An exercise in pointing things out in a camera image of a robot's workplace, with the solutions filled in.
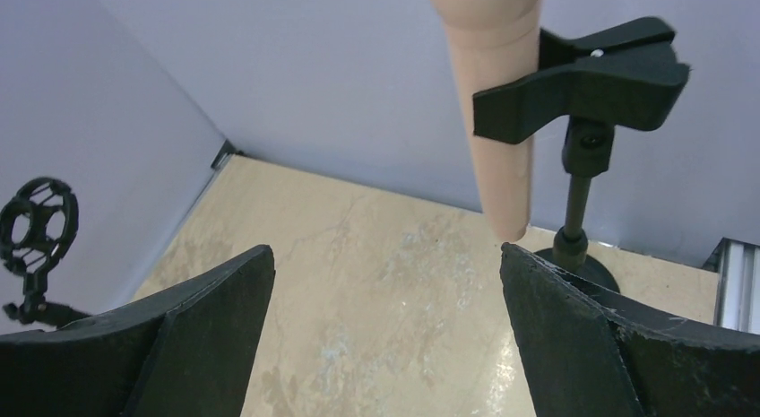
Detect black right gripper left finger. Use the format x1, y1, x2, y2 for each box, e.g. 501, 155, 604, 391
1, 245, 275, 416

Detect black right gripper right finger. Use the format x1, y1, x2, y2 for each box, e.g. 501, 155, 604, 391
500, 243, 759, 416

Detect black tripod mic stand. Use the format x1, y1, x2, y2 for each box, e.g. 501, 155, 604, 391
1, 177, 90, 328

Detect round-base mic stand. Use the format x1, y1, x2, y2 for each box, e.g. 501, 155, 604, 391
501, 16, 690, 291

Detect beige pink microphone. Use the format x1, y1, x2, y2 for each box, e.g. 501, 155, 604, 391
430, 0, 542, 242

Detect aluminium rail frame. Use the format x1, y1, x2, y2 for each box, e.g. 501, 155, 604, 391
703, 238, 759, 334

